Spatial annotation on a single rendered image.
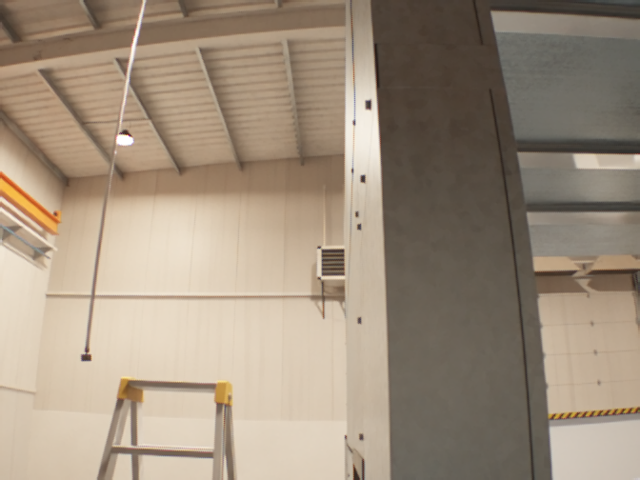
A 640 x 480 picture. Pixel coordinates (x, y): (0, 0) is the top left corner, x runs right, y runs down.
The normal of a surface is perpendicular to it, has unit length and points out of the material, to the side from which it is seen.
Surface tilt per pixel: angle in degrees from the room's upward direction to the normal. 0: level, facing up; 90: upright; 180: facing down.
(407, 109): 90
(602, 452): 90
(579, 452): 90
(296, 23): 90
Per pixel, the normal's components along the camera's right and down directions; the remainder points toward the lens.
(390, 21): -0.04, -0.34
